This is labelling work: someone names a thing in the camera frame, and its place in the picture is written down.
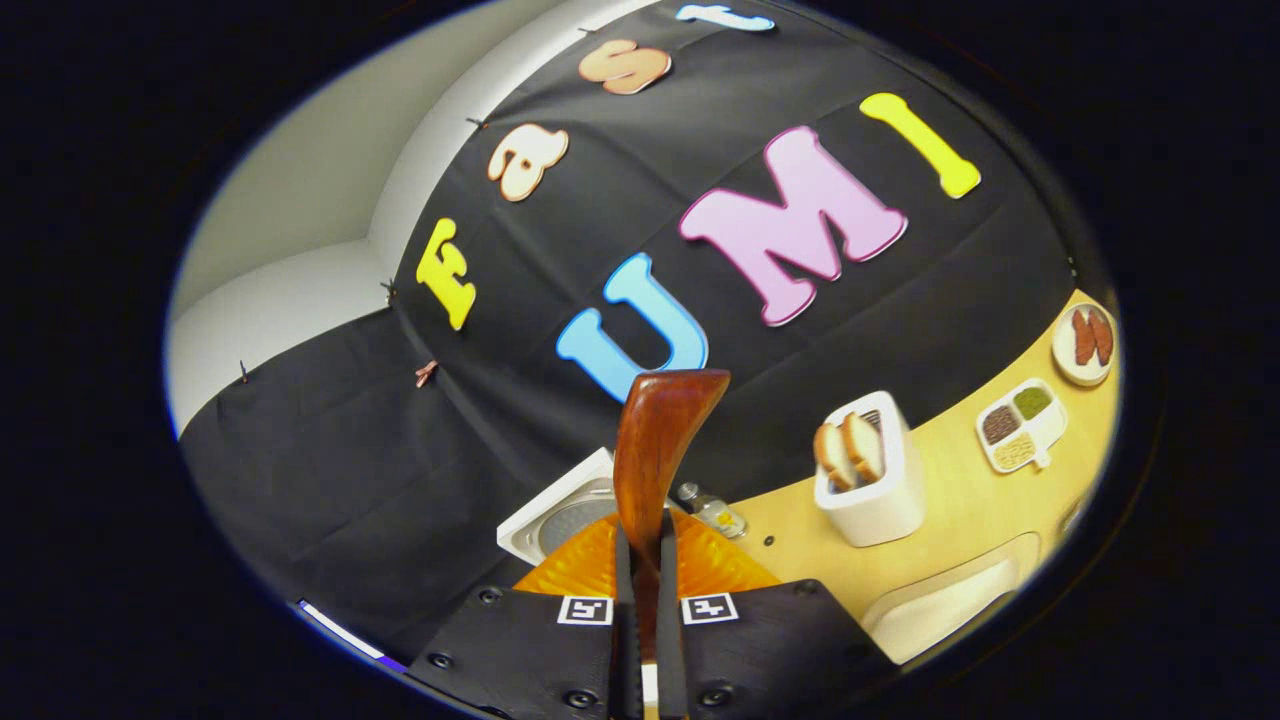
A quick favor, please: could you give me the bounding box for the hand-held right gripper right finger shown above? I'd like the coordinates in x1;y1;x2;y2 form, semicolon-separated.
655;510;901;720

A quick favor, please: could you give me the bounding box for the white toaster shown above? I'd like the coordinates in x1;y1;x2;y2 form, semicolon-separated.
813;390;926;548

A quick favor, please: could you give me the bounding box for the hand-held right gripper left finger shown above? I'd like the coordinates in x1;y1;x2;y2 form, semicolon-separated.
405;510;643;720

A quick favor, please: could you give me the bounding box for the brown wooden spoon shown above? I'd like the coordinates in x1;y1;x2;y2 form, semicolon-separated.
612;368;733;661

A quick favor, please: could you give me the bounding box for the round white plate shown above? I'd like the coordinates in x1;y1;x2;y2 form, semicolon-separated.
1052;303;1118;388

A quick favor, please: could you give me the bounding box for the row of black cloth clips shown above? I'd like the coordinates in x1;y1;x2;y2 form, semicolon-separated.
236;25;601;386

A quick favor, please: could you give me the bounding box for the toasted bread slice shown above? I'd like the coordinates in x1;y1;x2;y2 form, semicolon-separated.
840;412;887;483
813;422;859;491

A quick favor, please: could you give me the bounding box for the clear rice container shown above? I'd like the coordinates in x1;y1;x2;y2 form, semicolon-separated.
860;533;1043;666

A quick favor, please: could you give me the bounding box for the white rice cooker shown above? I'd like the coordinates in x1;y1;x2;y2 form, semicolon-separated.
497;447;621;568

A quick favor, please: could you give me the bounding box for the white divided grain dish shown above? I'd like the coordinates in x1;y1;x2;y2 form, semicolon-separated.
975;378;1069;474

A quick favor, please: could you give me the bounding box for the small glass bottle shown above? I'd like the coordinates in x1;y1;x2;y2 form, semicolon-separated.
675;483;748;541

